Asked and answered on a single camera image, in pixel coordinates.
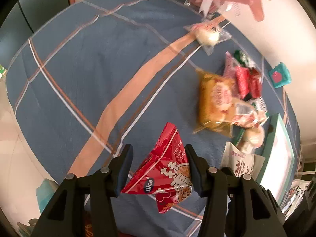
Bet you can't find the stack of books and phone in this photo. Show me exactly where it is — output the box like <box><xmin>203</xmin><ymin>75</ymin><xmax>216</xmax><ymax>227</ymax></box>
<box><xmin>280</xmin><ymin>179</ymin><xmax>311</xmax><ymax>219</ymax></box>

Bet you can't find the small red snack packet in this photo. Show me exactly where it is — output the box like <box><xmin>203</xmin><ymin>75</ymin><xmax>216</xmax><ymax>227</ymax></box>
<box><xmin>249</xmin><ymin>68</ymin><xmax>262</xmax><ymax>99</ymax></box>

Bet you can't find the blue plaid tablecloth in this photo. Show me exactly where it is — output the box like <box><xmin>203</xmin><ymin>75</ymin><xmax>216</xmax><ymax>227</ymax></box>
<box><xmin>6</xmin><ymin>0</ymin><xmax>271</xmax><ymax>183</ymax></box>

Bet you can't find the small green white cracker packet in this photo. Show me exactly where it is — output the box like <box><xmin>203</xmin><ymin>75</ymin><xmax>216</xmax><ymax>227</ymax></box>
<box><xmin>248</xmin><ymin>97</ymin><xmax>269</xmax><ymax>118</ymax></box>

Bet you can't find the white snack packet red text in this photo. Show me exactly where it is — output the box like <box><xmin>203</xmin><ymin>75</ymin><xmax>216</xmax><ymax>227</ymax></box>
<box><xmin>220</xmin><ymin>142</ymin><xmax>265</xmax><ymax>180</ymax></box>

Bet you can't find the orange white bread packet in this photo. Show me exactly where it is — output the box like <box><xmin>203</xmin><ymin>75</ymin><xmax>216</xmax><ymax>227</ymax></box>
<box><xmin>231</xmin><ymin>98</ymin><xmax>268</xmax><ymax>128</ymax></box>

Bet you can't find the teal rimmed white tray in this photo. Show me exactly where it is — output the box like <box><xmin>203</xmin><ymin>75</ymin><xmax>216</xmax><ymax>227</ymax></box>
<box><xmin>257</xmin><ymin>114</ymin><xmax>295</xmax><ymax>204</ymax></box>

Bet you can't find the red patterned snack packet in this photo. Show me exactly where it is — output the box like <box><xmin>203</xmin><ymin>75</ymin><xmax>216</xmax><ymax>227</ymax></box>
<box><xmin>236</xmin><ymin>66</ymin><xmax>250</xmax><ymax>99</ymax></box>

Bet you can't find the red peanut snack bag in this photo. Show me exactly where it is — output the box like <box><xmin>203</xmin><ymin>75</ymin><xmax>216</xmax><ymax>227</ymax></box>
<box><xmin>121</xmin><ymin>122</ymin><xmax>192</xmax><ymax>213</ymax></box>

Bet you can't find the yellow snack bag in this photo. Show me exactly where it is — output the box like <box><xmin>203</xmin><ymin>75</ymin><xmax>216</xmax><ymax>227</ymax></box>
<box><xmin>193</xmin><ymin>69</ymin><xmax>235</xmax><ymax>138</ymax></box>

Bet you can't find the jelly cup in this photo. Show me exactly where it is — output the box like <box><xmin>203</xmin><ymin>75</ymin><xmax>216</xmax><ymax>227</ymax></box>
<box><xmin>240</xmin><ymin>126</ymin><xmax>265</xmax><ymax>154</ymax></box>

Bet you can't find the pink snack packet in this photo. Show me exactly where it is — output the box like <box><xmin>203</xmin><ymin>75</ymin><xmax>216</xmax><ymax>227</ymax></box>
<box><xmin>223</xmin><ymin>51</ymin><xmax>240</xmax><ymax>79</ymax></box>

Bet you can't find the teal pink toy box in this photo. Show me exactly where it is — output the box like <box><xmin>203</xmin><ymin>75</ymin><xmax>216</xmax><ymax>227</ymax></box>
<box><xmin>268</xmin><ymin>62</ymin><xmax>292</xmax><ymax>88</ymax></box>

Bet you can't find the clear wrapped white bun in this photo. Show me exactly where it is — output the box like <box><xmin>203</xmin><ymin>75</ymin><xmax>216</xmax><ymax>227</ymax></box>
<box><xmin>184</xmin><ymin>22</ymin><xmax>231</xmax><ymax>56</ymax></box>

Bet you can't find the green white milk packet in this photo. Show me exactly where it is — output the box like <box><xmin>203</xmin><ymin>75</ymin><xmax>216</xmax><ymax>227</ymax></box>
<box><xmin>233</xmin><ymin>50</ymin><xmax>256</xmax><ymax>69</ymax></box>

